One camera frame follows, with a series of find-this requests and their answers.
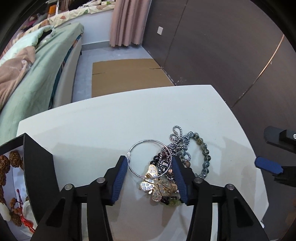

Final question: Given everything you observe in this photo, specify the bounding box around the gold butterfly brooch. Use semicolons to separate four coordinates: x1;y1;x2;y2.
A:
139;164;178;202

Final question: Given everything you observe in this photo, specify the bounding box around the grey-blue bead bracelet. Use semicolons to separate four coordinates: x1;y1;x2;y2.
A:
178;131;211;179

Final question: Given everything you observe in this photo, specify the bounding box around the silver ball chain necklace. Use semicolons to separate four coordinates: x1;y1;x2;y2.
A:
156;125;192;179

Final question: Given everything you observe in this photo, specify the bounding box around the silver hoop bangle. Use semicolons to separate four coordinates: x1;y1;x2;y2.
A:
127;139;173;180

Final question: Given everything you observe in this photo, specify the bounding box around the black jewelry box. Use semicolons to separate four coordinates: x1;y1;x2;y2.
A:
1;133;60;240

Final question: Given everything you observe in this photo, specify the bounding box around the flat cardboard sheet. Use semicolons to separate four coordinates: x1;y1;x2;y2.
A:
91;59;173;97

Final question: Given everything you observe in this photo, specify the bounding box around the bed with green sheet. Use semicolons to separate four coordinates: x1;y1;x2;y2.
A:
1;23;84;144

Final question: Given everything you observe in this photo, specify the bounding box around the pink floral blanket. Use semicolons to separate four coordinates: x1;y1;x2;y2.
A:
0;46;36;109

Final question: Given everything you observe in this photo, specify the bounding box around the floral pillow row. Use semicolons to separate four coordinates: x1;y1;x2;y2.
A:
16;1;115;35

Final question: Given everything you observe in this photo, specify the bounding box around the red string bracelet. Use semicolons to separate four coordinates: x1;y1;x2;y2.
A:
16;188;36;232

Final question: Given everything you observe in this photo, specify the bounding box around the brown rudraksha bead bracelet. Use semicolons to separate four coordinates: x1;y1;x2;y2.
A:
0;150;31;229

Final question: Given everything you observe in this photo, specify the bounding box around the white wall switch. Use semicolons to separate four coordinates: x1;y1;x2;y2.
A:
157;27;163;35

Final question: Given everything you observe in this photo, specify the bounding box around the pink curtain by wall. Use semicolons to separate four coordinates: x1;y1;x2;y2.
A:
109;0;152;47

